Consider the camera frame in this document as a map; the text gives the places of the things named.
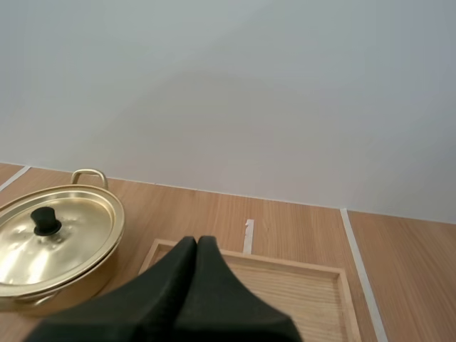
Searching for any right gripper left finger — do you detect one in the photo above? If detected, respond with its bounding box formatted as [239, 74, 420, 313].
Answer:
[24, 235, 199, 342]

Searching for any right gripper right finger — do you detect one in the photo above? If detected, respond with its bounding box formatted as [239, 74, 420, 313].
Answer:
[174, 234, 301, 342]

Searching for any shallow wooden tray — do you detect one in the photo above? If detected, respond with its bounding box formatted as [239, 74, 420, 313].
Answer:
[138, 238, 354, 342]

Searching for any gold lid with black knob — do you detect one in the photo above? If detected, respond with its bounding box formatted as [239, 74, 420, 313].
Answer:
[0, 185, 123, 286]

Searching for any gold pot with two handles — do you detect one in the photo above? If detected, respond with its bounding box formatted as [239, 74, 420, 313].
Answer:
[0, 168, 126, 318]

